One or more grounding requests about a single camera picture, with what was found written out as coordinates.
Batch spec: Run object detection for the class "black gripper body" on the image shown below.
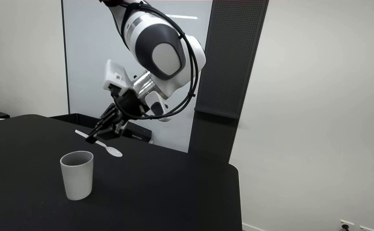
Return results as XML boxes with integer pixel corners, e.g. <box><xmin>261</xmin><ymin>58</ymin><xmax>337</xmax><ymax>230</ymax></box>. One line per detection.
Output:
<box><xmin>109</xmin><ymin>85</ymin><xmax>148</xmax><ymax>125</ymax></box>

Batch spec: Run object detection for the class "white wall socket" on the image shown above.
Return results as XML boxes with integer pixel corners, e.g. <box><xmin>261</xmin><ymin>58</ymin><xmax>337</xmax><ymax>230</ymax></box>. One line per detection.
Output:
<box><xmin>340</xmin><ymin>220</ymin><xmax>355</xmax><ymax>231</ymax></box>

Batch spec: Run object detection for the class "white plastic spoon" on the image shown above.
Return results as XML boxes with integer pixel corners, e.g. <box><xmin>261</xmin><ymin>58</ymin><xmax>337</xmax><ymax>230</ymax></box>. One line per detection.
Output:
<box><xmin>75</xmin><ymin>130</ymin><xmax>124</xmax><ymax>158</ymax></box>

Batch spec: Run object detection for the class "black vertical pillar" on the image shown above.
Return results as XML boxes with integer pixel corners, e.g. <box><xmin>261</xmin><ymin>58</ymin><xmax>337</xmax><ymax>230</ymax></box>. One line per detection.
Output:
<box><xmin>190</xmin><ymin>0</ymin><xmax>269</xmax><ymax>163</ymax></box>

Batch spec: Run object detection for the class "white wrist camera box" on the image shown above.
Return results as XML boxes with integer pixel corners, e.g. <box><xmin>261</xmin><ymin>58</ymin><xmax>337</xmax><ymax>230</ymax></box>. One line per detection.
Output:
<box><xmin>103</xmin><ymin>59</ymin><xmax>133</xmax><ymax>92</ymax></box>

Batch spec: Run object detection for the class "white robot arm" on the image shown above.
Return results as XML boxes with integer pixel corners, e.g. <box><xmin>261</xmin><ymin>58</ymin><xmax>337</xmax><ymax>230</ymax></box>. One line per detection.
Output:
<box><xmin>87</xmin><ymin>0</ymin><xmax>206</xmax><ymax>144</ymax></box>

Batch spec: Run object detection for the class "small black box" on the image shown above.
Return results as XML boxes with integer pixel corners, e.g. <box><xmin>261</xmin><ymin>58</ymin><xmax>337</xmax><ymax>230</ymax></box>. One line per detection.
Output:
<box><xmin>123</xmin><ymin>122</ymin><xmax>152</xmax><ymax>143</ymax></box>

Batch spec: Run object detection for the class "white ceramic mug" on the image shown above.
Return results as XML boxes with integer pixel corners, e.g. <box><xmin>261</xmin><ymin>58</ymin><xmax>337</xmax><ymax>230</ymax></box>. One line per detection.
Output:
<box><xmin>60</xmin><ymin>151</ymin><xmax>94</xmax><ymax>201</ymax></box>

